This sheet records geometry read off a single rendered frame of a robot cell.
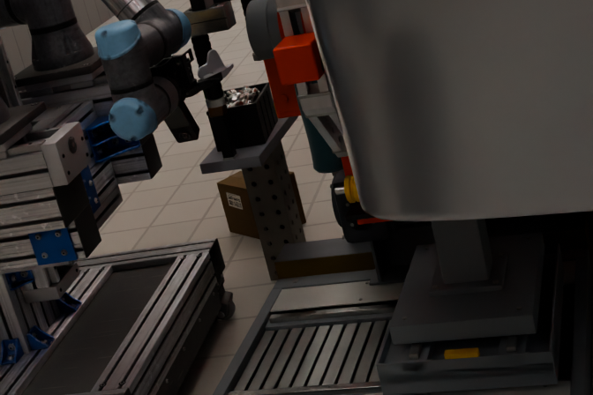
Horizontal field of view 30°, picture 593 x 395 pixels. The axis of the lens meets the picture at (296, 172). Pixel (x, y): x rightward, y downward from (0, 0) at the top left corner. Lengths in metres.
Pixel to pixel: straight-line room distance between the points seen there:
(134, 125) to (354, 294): 1.14
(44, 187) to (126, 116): 0.43
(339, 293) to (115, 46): 1.23
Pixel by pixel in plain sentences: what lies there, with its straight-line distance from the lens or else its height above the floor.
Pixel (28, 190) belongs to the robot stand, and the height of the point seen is 0.68.
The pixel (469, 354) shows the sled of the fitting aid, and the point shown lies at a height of 0.18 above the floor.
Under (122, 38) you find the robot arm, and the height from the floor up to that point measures 0.99.
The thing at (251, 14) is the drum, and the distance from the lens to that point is 2.32.
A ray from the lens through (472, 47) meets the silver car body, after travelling 1.20.
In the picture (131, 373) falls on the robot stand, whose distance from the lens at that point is 2.44.
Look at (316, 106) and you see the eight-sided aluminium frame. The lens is 2.09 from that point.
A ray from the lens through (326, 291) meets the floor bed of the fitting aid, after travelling 2.90.
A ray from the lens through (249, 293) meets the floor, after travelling 3.20.
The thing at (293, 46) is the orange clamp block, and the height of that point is 0.88.
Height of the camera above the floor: 1.30
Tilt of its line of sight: 19 degrees down
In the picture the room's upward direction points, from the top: 14 degrees counter-clockwise
